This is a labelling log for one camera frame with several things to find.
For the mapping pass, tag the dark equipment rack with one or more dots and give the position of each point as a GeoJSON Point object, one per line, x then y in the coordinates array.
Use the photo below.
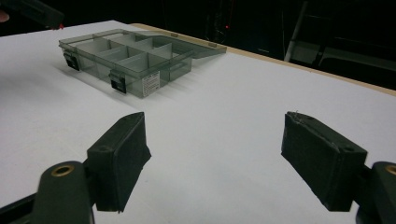
{"type": "Point", "coordinates": [222, 21]}

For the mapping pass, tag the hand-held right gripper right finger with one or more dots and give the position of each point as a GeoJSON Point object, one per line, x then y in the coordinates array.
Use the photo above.
{"type": "Point", "coordinates": [323, 161]}

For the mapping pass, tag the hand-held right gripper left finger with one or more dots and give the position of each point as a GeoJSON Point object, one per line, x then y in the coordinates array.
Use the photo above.
{"type": "Point", "coordinates": [120, 161]}

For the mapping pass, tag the beige table with white legs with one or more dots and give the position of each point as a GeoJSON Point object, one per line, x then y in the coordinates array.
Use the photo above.
{"type": "Point", "coordinates": [295, 34]}

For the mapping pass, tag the white board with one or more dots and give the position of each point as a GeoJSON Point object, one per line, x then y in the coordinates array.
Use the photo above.
{"type": "Point", "coordinates": [218, 130]}

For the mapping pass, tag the grey plastic organizer box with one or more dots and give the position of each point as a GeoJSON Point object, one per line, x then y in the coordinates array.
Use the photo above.
{"type": "Point", "coordinates": [137, 62]}

